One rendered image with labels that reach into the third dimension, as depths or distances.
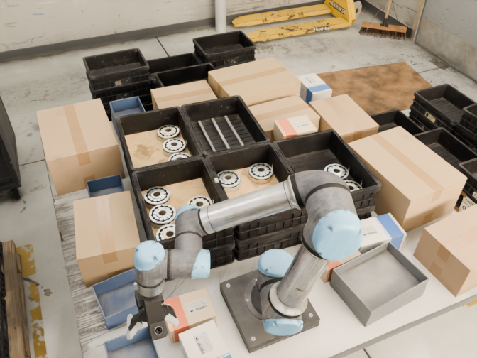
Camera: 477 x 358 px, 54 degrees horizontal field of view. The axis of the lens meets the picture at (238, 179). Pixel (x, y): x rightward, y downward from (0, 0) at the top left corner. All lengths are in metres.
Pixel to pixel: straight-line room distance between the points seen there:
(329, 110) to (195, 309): 1.23
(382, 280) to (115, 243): 0.96
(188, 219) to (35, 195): 2.15
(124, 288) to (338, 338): 0.78
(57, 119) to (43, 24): 2.67
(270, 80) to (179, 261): 1.48
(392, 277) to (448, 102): 2.02
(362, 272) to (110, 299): 0.92
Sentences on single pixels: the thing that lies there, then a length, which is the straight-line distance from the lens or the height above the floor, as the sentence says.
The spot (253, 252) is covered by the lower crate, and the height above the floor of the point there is 0.73.
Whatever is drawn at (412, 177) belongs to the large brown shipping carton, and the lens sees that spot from 2.01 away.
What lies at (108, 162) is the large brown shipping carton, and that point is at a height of 0.82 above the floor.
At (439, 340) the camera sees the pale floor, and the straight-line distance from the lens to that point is 2.66.
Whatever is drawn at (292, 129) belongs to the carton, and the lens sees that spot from 2.10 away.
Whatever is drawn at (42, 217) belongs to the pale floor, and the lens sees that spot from 3.18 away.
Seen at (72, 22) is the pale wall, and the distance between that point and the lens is 4.94.
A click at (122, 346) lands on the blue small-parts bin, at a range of 1.67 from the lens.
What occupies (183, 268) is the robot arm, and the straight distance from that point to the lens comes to 1.21.
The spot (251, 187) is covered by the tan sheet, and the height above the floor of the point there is 0.83.
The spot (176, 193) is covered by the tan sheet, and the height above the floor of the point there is 0.83.
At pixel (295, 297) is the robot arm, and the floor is 1.04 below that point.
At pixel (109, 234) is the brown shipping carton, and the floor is 0.86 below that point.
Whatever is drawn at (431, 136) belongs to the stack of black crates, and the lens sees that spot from 3.10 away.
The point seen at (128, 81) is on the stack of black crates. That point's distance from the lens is 3.33.
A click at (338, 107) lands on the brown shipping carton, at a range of 2.41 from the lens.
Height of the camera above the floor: 2.14
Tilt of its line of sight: 42 degrees down
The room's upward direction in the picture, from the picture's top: 1 degrees clockwise
